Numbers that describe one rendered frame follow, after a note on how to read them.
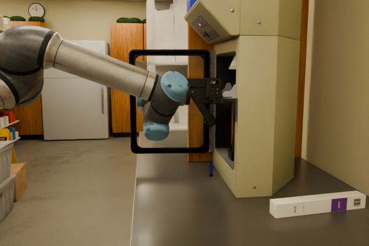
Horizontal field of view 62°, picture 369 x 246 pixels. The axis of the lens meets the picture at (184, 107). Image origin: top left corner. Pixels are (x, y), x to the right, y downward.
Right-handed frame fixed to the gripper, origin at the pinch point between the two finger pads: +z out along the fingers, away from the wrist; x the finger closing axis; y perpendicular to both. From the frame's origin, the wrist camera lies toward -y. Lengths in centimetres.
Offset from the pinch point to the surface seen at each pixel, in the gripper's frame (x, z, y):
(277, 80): -13.3, 5.1, 6.8
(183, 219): -24.8, -23.8, -27.7
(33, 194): 230, -151, -121
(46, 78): 474, -205, -7
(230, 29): -14.0, -9.3, 20.9
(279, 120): -11.5, 6.9, -5.2
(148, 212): -19.9, -32.4, -27.7
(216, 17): -13.9, -13.1, 24.0
